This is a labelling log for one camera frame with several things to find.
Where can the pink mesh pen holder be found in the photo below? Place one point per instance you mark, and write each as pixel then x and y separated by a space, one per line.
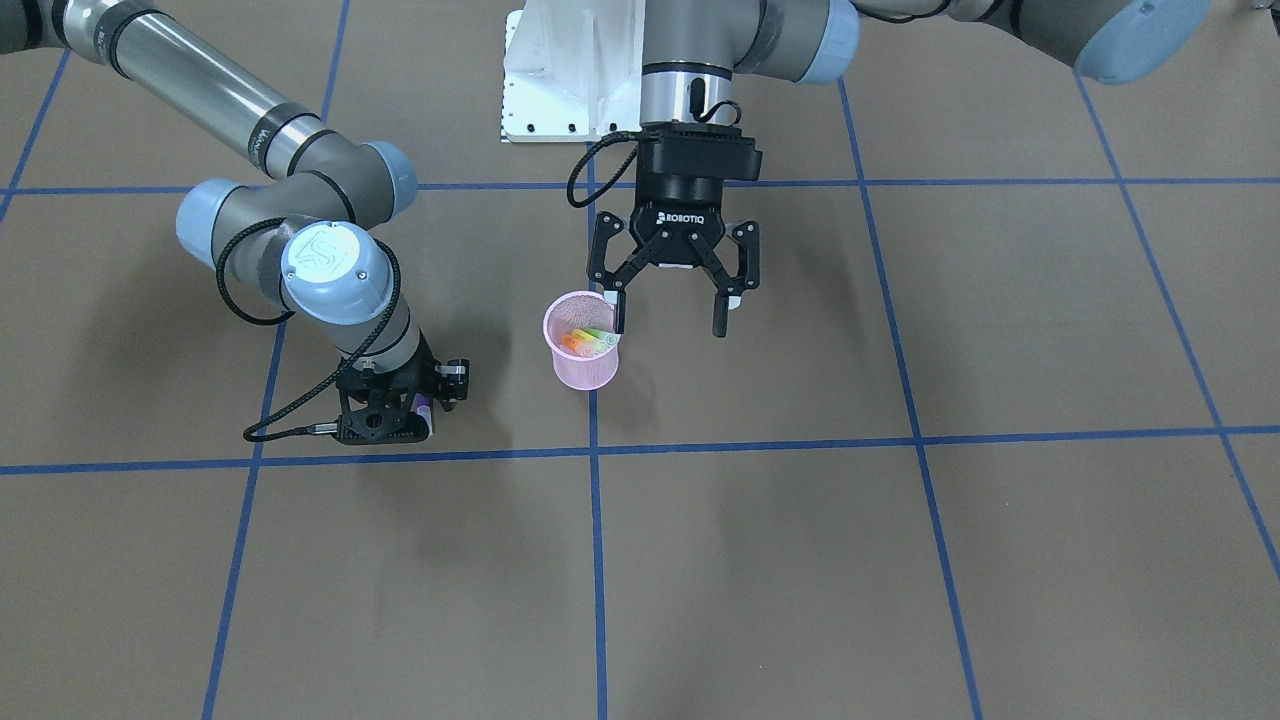
pixel 580 309

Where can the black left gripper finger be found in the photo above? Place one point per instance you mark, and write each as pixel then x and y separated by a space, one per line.
pixel 613 282
pixel 729 287

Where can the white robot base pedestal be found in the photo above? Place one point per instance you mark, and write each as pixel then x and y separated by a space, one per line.
pixel 572 71

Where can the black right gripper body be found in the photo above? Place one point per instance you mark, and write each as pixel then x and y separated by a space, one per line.
pixel 452 381

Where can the yellow marker pen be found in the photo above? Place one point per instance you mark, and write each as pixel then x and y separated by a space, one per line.
pixel 600 349

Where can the orange marker pen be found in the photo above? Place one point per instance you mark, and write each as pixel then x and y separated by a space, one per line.
pixel 577 346

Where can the green marker pen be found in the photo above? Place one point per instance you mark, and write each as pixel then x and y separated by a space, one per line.
pixel 606 338

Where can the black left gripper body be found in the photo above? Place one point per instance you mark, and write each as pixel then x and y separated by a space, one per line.
pixel 683 220

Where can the purple marker pen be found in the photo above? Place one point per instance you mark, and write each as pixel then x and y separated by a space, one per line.
pixel 423 407

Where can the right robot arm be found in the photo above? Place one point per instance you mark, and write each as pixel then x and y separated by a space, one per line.
pixel 299 245

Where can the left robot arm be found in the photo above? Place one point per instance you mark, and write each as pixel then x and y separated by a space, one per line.
pixel 694 52

